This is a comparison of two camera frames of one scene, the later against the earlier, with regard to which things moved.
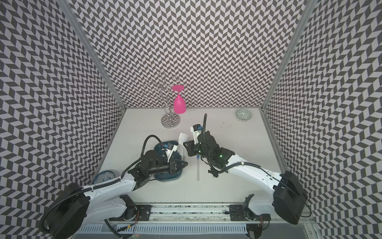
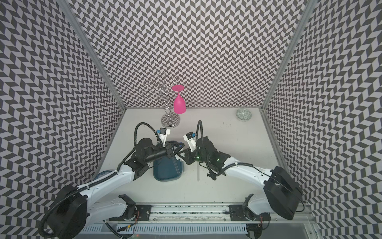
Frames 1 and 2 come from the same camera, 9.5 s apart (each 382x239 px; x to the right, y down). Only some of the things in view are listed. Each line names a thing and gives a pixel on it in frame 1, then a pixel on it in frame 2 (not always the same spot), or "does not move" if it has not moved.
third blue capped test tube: [198, 167] does not move
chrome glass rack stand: [169, 120] does not move
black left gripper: [173, 167] → [170, 151]
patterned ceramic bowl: [243, 114] does not move
